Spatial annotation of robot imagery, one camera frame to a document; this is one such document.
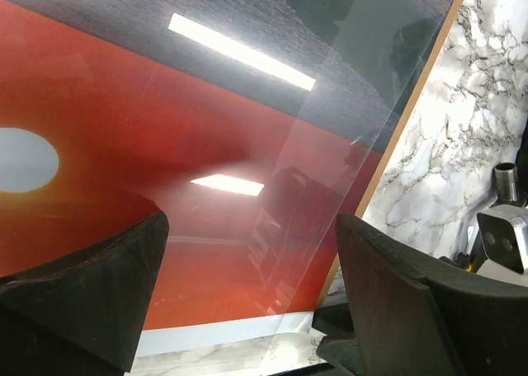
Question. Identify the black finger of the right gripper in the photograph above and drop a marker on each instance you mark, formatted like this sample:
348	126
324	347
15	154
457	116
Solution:
339	346

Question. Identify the red sunset photo print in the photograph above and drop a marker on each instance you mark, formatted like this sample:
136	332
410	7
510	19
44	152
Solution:
99	126

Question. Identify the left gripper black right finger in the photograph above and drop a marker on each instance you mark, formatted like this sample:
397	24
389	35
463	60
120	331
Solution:
414	314

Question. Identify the clear acrylic cover sheet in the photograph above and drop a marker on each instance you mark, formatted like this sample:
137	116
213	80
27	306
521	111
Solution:
319	87

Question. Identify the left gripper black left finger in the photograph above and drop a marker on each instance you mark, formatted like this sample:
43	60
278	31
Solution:
83	314

